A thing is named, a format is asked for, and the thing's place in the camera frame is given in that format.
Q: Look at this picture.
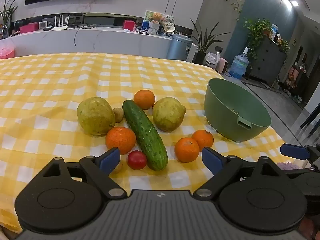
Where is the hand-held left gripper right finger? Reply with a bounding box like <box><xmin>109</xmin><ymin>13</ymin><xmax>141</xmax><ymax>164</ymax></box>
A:
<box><xmin>194</xmin><ymin>146</ymin><xmax>282</xmax><ymax>198</ymax></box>

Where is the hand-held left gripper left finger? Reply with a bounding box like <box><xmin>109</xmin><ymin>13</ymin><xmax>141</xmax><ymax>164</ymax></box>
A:
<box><xmin>41</xmin><ymin>147</ymin><xmax>128</xmax><ymax>198</ymax></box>

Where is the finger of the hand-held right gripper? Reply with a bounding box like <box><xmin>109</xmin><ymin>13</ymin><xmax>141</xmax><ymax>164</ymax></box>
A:
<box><xmin>280</xmin><ymin>143</ymin><xmax>320</xmax><ymax>167</ymax></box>

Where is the orange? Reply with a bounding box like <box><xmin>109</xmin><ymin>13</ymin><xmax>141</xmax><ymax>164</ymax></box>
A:
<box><xmin>174</xmin><ymin>137</ymin><xmax>200</xmax><ymax>163</ymax></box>
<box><xmin>191</xmin><ymin>129</ymin><xmax>214</xmax><ymax>152</ymax></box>
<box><xmin>105</xmin><ymin>127</ymin><xmax>137</xmax><ymax>155</ymax></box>
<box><xmin>133</xmin><ymin>89</ymin><xmax>156</xmax><ymax>110</ymax></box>

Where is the red tomato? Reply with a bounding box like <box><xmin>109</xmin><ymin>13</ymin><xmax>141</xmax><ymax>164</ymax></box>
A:
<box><xmin>127</xmin><ymin>150</ymin><xmax>147</xmax><ymax>170</ymax></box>

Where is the green cucumber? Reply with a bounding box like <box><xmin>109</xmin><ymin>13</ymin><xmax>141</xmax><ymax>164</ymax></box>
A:
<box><xmin>122</xmin><ymin>99</ymin><xmax>168</xmax><ymax>171</ymax></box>

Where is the large yellow-green guava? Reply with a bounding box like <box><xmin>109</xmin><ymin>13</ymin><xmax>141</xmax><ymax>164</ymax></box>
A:
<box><xmin>152</xmin><ymin>97</ymin><xmax>185</xmax><ymax>133</ymax></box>
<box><xmin>77</xmin><ymin>97</ymin><xmax>116</xmax><ymax>137</ymax></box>

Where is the green bowl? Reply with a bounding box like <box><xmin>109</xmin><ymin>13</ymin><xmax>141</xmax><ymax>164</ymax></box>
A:
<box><xmin>204</xmin><ymin>78</ymin><xmax>272</xmax><ymax>143</ymax></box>

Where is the purple floral cloth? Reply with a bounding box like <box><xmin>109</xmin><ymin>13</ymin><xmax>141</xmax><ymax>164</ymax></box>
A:
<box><xmin>277</xmin><ymin>162</ymin><xmax>300</xmax><ymax>170</ymax></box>

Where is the black metal stand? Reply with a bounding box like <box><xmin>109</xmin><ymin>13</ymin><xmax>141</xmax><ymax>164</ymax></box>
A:
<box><xmin>300</xmin><ymin>104</ymin><xmax>320</xmax><ymax>132</ymax></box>

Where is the cluttered shelf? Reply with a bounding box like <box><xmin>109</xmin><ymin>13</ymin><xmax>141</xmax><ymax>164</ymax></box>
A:
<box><xmin>285</xmin><ymin>60</ymin><xmax>310</xmax><ymax>103</ymax></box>

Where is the small pink appliance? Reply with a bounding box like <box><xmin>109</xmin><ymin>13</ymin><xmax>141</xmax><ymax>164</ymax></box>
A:
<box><xmin>215</xmin><ymin>57</ymin><xmax>228</xmax><ymax>73</ymax></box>

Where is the blue water jug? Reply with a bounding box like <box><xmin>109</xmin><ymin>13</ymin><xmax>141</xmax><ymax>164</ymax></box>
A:
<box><xmin>229</xmin><ymin>47</ymin><xmax>250</xmax><ymax>80</ymax></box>

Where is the grey cabinet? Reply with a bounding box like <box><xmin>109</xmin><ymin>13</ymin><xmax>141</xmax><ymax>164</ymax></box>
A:
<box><xmin>249</xmin><ymin>36</ymin><xmax>287</xmax><ymax>87</ymax></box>

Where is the white plastic bag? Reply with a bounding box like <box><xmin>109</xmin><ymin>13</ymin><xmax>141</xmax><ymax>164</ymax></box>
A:
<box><xmin>203</xmin><ymin>52</ymin><xmax>220</xmax><ymax>68</ymax></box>

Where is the yellow checkered tablecloth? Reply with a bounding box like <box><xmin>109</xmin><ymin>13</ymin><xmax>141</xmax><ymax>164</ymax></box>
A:
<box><xmin>0</xmin><ymin>52</ymin><xmax>304</xmax><ymax>233</ymax></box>

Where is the sword-leaf potted plant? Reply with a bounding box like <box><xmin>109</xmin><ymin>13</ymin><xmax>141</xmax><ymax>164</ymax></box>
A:
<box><xmin>190</xmin><ymin>19</ymin><xmax>232</xmax><ymax>64</ymax></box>

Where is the small leafy plant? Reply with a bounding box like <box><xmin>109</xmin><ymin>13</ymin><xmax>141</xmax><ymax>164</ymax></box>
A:
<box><xmin>279</xmin><ymin>39</ymin><xmax>290</xmax><ymax>54</ymax></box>

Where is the blue-grey trash can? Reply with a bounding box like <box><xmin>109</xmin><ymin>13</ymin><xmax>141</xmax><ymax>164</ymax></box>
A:
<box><xmin>166</xmin><ymin>34</ymin><xmax>193</xmax><ymax>61</ymax></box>

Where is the white marble console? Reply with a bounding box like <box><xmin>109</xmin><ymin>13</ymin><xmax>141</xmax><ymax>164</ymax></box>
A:
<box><xmin>0</xmin><ymin>26</ymin><xmax>173</xmax><ymax>60</ymax></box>

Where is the bushy pothos plant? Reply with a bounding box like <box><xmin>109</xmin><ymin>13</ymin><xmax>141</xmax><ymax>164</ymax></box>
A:
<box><xmin>244</xmin><ymin>18</ymin><xmax>273</xmax><ymax>60</ymax></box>

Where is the red box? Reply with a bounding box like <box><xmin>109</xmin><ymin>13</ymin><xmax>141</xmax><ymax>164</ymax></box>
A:
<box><xmin>122</xmin><ymin>19</ymin><xmax>136</xmax><ymax>30</ymax></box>

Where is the beige hat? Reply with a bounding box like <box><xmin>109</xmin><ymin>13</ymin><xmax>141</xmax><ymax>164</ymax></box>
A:
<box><xmin>161</xmin><ymin>21</ymin><xmax>175</xmax><ymax>33</ymax></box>

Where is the white pot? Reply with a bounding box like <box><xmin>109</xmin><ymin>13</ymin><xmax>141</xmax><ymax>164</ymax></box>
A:
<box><xmin>148</xmin><ymin>21</ymin><xmax>160</xmax><ymax>35</ymax></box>

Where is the white router with antennas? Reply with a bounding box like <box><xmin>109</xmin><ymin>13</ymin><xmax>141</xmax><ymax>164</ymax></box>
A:
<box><xmin>51</xmin><ymin>15</ymin><xmax>70</xmax><ymax>31</ymax></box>

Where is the brown plush bear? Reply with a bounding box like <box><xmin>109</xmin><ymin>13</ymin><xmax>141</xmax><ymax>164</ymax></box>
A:
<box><xmin>149</xmin><ymin>12</ymin><xmax>163</xmax><ymax>23</ymax></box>

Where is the illustrated poster card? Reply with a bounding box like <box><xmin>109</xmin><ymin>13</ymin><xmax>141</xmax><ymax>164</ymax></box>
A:
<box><xmin>144</xmin><ymin>10</ymin><xmax>175</xmax><ymax>30</ymax></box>

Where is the pink plastic bag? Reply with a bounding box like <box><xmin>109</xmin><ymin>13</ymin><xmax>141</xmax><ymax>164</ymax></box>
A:
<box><xmin>0</xmin><ymin>41</ymin><xmax>16</xmax><ymax>60</ymax></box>

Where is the pink box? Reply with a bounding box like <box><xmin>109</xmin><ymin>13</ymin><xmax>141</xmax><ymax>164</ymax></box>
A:
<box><xmin>19</xmin><ymin>22</ymin><xmax>39</xmax><ymax>34</ymax></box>

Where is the long-leaf plant in vase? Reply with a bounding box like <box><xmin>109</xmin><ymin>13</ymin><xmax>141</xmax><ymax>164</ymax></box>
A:
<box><xmin>0</xmin><ymin>0</ymin><xmax>23</xmax><ymax>34</ymax></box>

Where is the black cable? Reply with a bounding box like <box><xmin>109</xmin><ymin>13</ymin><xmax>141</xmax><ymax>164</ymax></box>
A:
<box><xmin>74</xmin><ymin>26</ymin><xmax>83</xmax><ymax>47</ymax></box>

